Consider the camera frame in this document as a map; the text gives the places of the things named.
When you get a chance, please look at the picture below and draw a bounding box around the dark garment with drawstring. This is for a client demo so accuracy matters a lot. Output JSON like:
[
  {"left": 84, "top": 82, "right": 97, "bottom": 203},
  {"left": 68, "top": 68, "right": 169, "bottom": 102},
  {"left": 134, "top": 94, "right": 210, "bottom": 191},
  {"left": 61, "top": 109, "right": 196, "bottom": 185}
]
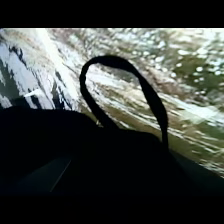
[{"left": 0, "top": 54, "right": 224, "bottom": 197}]

